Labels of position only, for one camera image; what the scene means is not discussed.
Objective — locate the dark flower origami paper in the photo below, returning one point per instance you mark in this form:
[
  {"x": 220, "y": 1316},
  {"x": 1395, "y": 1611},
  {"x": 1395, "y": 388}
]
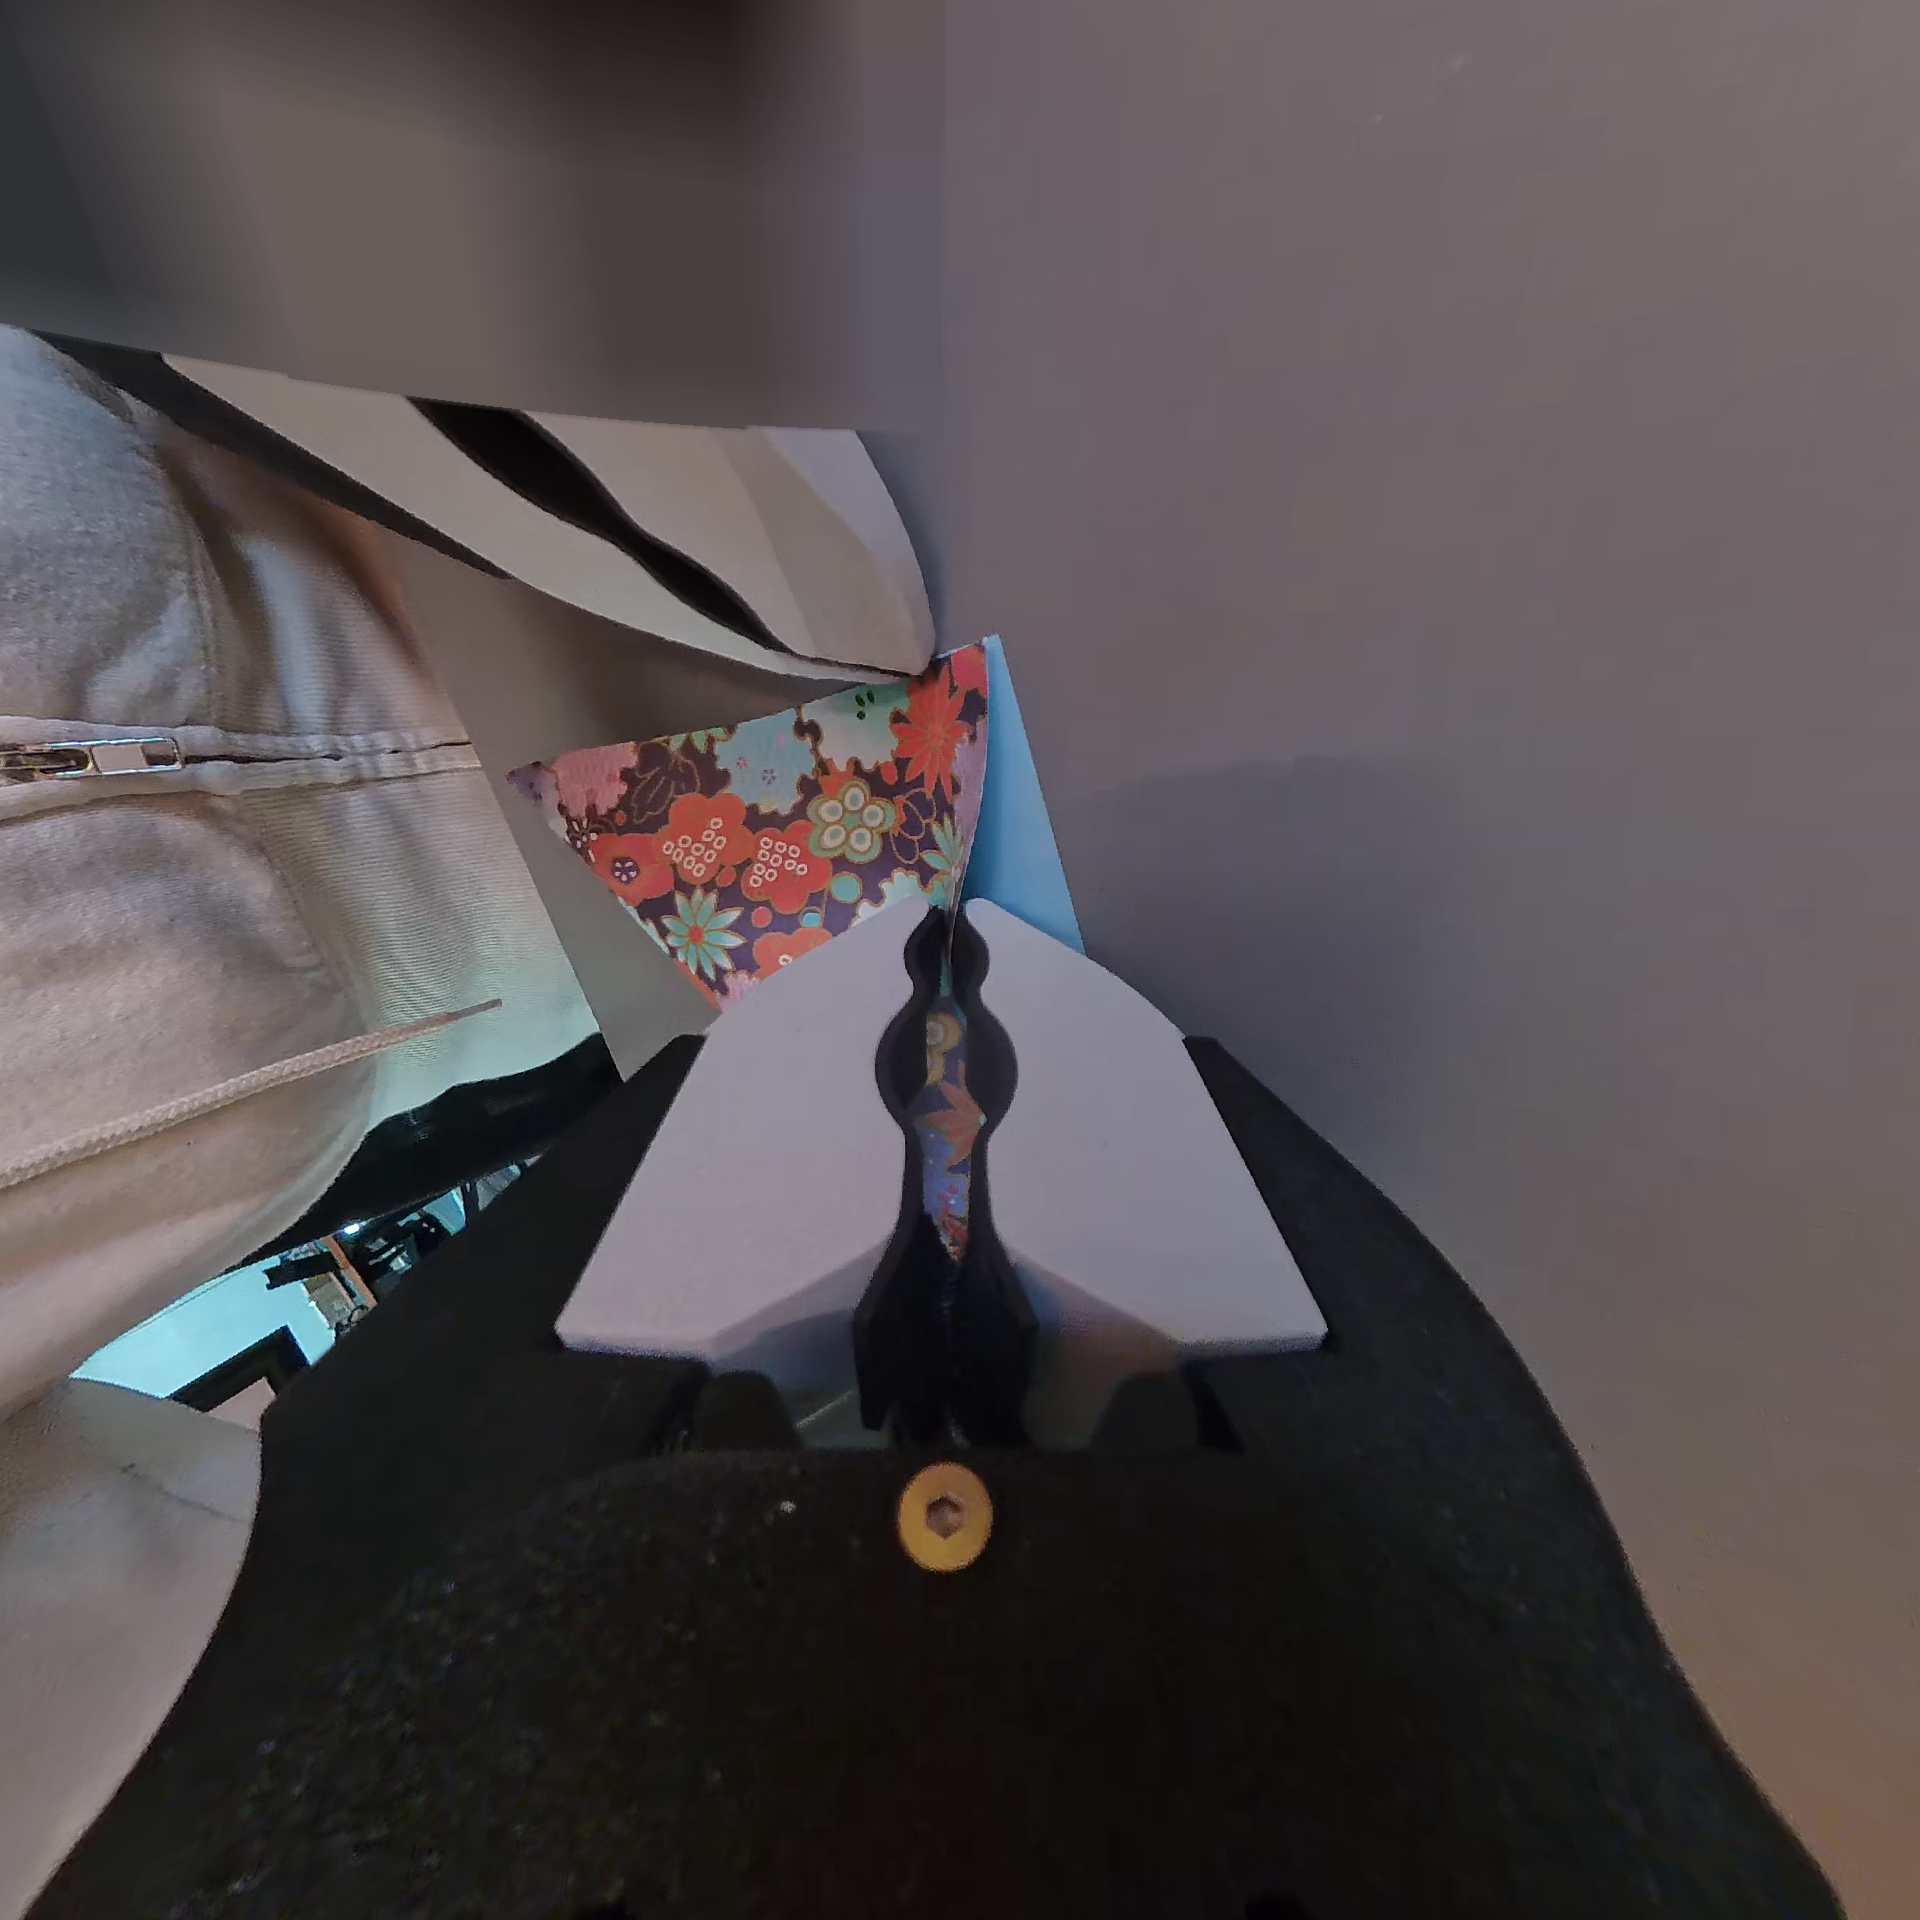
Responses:
[{"x": 795, "y": 825}]

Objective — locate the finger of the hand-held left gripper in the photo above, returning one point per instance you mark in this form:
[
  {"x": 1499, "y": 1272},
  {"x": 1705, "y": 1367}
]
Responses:
[
  {"x": 449, "y": 481},
  {"x": 779, "y": 525}
]

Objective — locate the person's light jacket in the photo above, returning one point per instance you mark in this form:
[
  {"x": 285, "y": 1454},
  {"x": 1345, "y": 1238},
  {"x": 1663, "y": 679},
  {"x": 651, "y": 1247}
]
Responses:
[{"x": 183, "y": 992}]

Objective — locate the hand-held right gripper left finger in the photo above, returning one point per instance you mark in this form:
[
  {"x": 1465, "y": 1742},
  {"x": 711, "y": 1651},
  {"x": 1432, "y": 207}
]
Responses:
[{"x": 766, "y": 1172}]

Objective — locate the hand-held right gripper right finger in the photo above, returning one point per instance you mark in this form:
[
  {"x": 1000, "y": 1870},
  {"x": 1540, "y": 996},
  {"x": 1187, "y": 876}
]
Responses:
[{"x": 1141, "y": 1172}]

